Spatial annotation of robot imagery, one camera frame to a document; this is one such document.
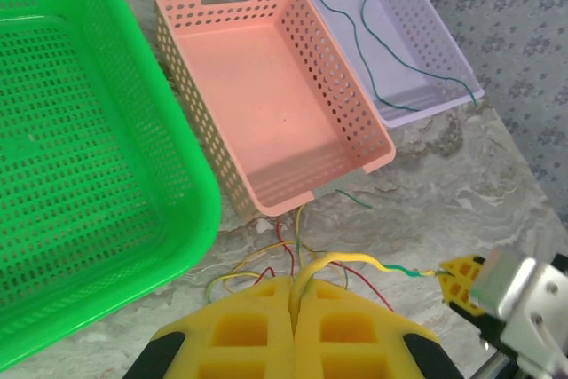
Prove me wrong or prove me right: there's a dark green wire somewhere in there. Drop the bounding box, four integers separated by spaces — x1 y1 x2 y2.
309 0 420 113
358 0 479 108

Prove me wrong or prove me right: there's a yellow green striped wire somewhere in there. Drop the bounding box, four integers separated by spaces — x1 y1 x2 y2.
288 252 443 312
206 203 321 304

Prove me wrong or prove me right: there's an orange rubber band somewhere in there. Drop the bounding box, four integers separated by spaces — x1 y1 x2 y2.
330 261 396 313

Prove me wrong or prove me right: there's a pink plastic basket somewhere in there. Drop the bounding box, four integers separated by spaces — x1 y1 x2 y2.
152 0 398 223

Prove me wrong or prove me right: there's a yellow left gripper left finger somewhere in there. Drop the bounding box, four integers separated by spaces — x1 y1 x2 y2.
123 275 297 379

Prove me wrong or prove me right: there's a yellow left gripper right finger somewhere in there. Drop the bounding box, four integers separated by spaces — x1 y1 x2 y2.
292 278 462 379

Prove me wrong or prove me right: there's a green plastic basket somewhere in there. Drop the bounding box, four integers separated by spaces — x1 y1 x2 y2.
0 0 223 374

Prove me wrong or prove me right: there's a red wire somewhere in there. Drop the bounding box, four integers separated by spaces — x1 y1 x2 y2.
253 221 297 287

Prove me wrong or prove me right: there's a light green wire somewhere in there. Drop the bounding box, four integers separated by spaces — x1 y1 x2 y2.
335 188 373 209

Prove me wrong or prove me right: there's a purple plastic basket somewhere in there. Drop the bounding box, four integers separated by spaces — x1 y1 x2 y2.
272 0 486 130

